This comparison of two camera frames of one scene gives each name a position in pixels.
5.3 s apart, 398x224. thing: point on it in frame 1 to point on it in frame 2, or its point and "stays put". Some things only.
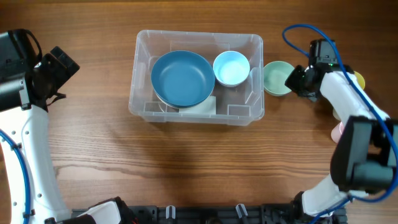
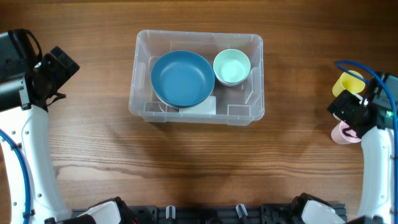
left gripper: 64,71 stays put
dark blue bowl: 181,78 stays put
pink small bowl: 232,85 stays put
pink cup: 337,132 stays put
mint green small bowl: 275,75 to 231,67
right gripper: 291,83 to 346,101
